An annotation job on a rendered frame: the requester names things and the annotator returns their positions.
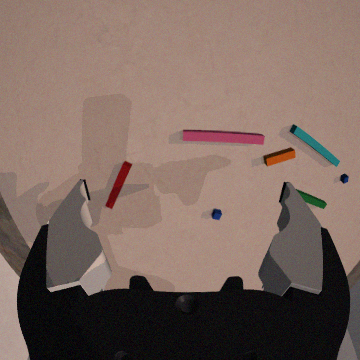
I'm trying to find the orange rod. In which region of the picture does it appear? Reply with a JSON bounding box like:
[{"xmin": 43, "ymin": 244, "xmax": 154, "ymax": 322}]
[{"xmin": 263, "ymin": 148, "xmax": 295, "ymax": 166}]

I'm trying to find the red rod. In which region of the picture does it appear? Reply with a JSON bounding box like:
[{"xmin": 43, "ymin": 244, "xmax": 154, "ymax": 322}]
[{"xmin": 105, "ymin": 161, "xmax": 132, "ymax": 209}]

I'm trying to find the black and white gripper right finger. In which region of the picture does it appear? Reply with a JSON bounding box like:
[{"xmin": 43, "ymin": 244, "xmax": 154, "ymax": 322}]
[{"xmin": 258, "ymin": 182, "xmax": 350, "ymax": 360}]

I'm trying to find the green rod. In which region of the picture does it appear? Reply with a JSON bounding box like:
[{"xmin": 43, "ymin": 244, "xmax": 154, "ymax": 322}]
[{"xmin": 296, "ymin": 189, "xmax": 327, "ymax": 209}]

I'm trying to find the small blue cube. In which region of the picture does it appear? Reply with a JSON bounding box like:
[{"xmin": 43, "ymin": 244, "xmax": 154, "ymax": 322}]
[
  {"xmin": 340, "ymin": 174, "xmax": 349, "ymax": 183},
  {"xmin": 212, "ymin": 208, "xmax": 222, "ymax": 220}
]

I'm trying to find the pink rod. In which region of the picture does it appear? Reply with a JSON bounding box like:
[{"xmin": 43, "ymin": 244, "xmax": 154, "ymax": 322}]
[{"xmin": 183, "ymin": 130, "xmax": 265, "ymax": 145}]

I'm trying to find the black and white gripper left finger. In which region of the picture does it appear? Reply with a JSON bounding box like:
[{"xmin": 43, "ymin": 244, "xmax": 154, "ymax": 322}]
[{"xmin": 17, "ymin": 179, "xmax": 112, "ymax": 360}]

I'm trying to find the turquoise rod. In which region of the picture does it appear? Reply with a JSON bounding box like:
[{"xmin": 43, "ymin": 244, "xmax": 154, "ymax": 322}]
[{"xmin": 290, "ymin": 124, "xmax": 340, "ymax": 167}]

